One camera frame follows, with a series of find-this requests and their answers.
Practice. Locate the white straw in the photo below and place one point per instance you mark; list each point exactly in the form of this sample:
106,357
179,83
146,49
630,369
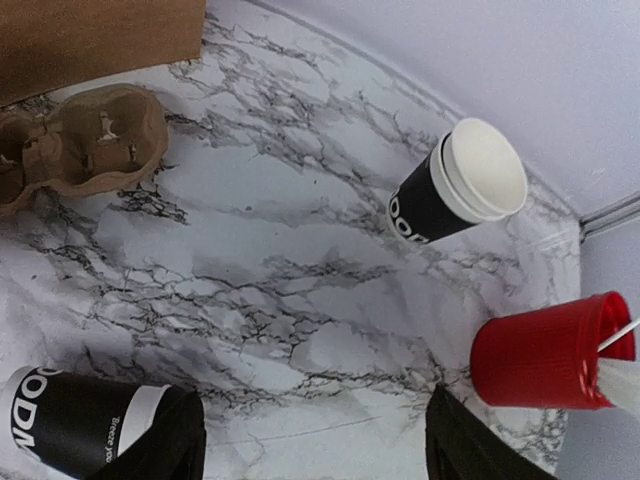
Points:
618,335

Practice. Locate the black paper coffee cup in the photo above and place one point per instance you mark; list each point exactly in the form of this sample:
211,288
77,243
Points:
74,423

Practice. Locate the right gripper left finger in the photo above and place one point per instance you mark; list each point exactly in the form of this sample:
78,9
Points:
172,448

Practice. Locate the cardboard cup carrier tray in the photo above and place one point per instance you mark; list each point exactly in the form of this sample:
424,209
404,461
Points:
96,141

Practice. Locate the brown paper bag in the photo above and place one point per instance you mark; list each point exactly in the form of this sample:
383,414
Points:
48,45

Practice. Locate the red cylindrical holder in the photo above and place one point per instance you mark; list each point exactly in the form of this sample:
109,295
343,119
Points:
548,358

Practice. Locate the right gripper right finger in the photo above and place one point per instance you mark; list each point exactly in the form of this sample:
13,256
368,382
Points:
459,446

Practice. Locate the stack of paper cups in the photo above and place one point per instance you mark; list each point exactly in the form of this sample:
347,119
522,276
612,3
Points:
471,177

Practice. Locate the right aluminium frame post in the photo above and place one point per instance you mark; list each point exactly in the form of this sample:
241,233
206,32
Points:
610,217

